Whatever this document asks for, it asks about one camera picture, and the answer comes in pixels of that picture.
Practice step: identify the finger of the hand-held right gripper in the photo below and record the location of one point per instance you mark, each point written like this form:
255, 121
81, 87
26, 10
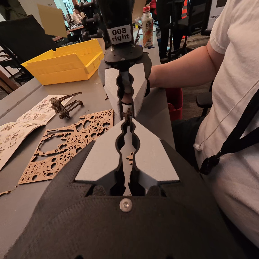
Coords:
139, 81
111, 83

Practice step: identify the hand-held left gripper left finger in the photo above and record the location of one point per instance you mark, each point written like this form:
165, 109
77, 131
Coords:
97, 159

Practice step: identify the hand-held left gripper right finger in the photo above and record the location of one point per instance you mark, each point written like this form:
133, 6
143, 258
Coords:
155, 159

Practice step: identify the small dark wooden gear part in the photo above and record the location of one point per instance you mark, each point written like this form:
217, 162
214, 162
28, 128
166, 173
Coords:
127, 115

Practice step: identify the person's right forearm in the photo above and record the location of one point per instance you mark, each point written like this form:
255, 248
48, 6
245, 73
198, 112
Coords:
182, 68

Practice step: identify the laser-cut wooden parts sheet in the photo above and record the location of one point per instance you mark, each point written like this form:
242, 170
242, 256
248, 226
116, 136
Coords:
54, 131

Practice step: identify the partly built wooden model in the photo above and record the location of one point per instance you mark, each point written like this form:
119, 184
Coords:
55, 105

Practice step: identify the person's right hand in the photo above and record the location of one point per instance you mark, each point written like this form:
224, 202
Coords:
126, 95

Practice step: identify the small jagged wooden piece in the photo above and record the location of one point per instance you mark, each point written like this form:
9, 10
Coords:
130, 156

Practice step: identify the black dumbbell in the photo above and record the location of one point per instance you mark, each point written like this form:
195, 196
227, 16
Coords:
91, 20
99, 33

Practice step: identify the juice bottle with red cap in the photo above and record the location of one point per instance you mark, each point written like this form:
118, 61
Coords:
146, 30

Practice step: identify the person's dark trousers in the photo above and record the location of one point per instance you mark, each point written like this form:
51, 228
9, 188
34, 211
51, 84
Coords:
186, 137

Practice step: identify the red plastic bin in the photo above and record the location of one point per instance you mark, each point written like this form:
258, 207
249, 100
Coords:
175, 101

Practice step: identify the brown wooden table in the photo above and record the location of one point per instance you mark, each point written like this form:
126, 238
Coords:
70, 30

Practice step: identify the yellow plastic bin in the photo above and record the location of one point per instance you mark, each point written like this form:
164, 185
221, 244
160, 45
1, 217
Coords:
60, 70

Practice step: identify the black swivel chair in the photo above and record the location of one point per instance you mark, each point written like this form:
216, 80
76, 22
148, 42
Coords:
182, 26

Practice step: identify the black office chair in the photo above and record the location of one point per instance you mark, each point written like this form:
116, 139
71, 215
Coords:
203, 100

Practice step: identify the tan cardboard panel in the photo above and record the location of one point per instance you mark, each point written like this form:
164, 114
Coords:
51, 20

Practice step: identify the open instruction booklet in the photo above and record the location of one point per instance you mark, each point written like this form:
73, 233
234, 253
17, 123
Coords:
12, 137

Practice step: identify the white sign board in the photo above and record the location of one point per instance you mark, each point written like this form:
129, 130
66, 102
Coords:
214, 14

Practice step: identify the black mesh chair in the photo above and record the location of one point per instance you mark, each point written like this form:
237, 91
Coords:
24, 36

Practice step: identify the jagged wooden sheet scrap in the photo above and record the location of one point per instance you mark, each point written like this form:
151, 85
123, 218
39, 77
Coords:
5, 192

